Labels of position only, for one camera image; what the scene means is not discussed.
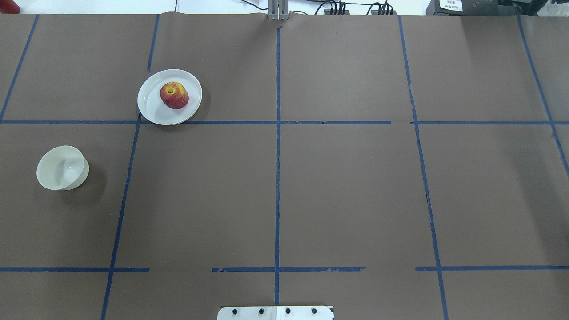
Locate white round plate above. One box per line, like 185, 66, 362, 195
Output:
137, 69, 203, 125

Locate grey aluminium post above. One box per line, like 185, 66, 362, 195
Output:
268, 0, 290, 20

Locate white camera mast base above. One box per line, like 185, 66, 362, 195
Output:
217, 305, 335, 320

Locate white bowl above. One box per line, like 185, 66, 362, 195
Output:
36, 145, 90, 191

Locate red yellow apple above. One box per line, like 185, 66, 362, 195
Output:
159, 81, 189, 110

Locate black device with label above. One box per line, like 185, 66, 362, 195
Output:
425, 0, 517, 16

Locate brown paper table cover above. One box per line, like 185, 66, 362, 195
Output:
1, 12, 568, 320

